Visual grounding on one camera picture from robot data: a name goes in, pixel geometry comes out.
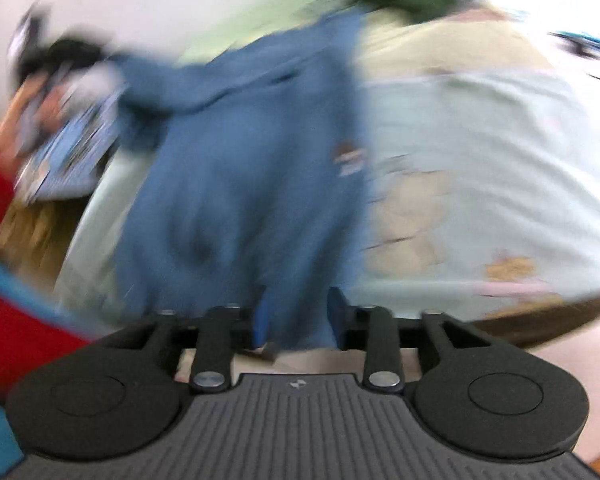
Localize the blue knitted sweater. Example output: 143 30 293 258
112 10 378 356

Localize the blue plastic tray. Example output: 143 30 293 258
549 30 600 58

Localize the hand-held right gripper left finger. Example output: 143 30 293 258
100 287 269 393

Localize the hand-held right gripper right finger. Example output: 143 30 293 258
327 287 491 393

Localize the cardboard box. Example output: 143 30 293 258
0 199 83 283

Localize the blue patterned cloth side table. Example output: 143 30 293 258
17 92 123 203

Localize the person's red clothing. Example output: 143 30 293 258
0 142 103 480

